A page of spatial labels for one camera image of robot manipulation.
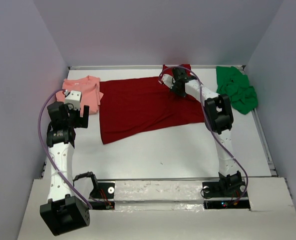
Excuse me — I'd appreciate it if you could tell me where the dark red t shirt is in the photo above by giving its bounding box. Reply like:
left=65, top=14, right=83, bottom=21
left=99, top=76, right=204, bottom=145

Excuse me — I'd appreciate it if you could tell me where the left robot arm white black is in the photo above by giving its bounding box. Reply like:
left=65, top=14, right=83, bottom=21
left=39, top=100, right=92, bottom=236

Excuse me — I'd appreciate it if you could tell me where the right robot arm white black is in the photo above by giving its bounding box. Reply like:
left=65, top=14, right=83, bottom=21
left=162, top=66, right=244, bottom=194

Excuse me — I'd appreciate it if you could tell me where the folded pink t shirt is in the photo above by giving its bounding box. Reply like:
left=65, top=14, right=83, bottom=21
left=62, top=75, right=104, bottom=115

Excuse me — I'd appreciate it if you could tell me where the crumpled green t shirt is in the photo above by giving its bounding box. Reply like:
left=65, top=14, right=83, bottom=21
left=216, top=66, right=258, bottom=115

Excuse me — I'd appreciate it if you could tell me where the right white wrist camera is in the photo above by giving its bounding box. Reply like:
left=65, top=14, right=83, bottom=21
left=158, top=74, right=173, bottom=89

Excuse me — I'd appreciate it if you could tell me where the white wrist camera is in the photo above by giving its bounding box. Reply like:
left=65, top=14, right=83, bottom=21
left=64, top=89, right=82, bottom=111
left=158, top=74, right=173, bottom=89

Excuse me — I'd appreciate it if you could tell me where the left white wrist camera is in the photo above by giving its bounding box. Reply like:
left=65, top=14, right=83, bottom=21
left=64, top=89, right=82, bottom=111

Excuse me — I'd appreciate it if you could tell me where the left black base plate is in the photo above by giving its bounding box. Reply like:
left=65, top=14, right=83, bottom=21
left=89, top=181, right=115, bottom=211

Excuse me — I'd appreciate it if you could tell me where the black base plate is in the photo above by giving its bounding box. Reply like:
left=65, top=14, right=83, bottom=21
left=200, top=181, right=251, bottom=210
left=89, top=181, right=115, bottom=211

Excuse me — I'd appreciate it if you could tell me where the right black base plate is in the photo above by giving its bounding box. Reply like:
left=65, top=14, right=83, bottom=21
left=200, top=181, right=251, bottom=210

